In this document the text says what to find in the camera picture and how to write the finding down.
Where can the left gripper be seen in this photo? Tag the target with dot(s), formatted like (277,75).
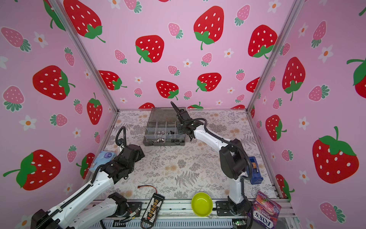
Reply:
(142,154)

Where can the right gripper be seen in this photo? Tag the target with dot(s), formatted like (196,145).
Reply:
(179,130)

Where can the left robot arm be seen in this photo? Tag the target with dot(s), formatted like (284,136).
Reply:
(71,213)

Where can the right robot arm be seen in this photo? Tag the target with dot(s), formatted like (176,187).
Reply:
(234,161)

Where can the blue tissue pack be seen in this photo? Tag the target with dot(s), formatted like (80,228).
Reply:
(103,158)

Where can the grey compartment organizer box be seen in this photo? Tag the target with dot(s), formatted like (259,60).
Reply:
(163,128)

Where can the black battery charger board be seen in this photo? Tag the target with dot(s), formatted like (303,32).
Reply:
(150,215)

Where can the lime green bowl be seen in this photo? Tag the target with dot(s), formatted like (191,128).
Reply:
(202,204)

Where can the blue box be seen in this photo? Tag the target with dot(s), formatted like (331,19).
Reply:
(256,175)

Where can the purple Fox's candy bag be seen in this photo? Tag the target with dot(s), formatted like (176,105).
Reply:
(265,211)

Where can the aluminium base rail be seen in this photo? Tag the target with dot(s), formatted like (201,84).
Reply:
(174,214)

